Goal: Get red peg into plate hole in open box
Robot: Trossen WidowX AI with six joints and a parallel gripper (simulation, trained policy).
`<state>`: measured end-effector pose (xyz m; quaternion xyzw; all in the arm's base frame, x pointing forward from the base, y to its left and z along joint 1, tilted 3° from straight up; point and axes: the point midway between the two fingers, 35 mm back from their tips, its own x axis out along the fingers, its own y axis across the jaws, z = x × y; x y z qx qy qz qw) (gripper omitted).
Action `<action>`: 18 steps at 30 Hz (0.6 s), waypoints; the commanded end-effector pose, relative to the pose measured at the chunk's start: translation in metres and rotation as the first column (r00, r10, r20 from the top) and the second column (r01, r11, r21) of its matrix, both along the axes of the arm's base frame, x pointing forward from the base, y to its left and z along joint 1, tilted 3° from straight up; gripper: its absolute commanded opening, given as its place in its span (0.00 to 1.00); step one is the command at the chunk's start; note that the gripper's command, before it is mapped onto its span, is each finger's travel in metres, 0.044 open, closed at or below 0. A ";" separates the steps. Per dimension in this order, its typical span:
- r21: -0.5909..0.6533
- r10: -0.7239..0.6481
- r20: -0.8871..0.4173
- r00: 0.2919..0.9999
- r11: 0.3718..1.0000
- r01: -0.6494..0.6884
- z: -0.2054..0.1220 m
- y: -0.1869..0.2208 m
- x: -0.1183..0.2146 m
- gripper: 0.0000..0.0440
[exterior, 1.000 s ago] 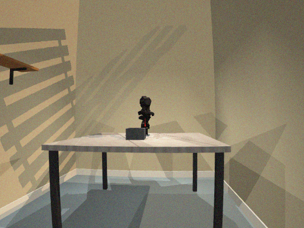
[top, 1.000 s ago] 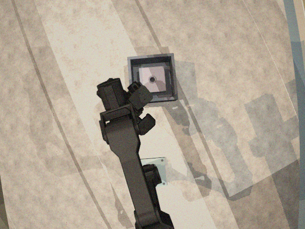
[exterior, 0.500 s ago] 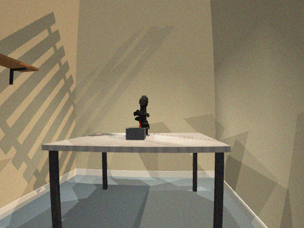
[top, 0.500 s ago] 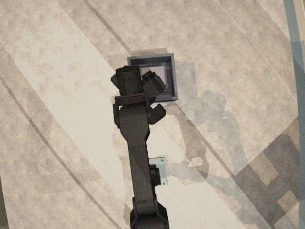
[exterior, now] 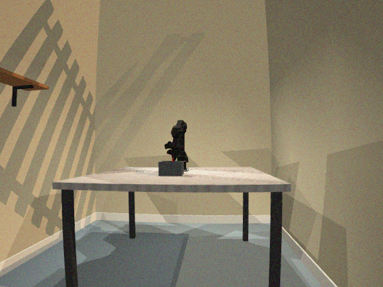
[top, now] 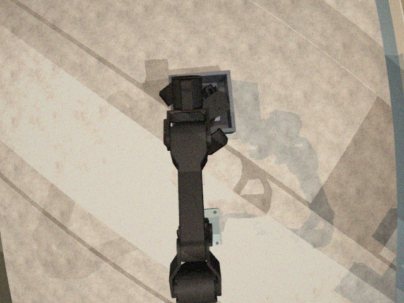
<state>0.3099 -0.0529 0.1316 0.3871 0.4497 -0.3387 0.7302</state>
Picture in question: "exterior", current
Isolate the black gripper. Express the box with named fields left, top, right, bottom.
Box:
left=167, top=140, right=184, bottom=161

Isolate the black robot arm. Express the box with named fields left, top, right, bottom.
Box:
left=165, top=120, right=189, bottom=170

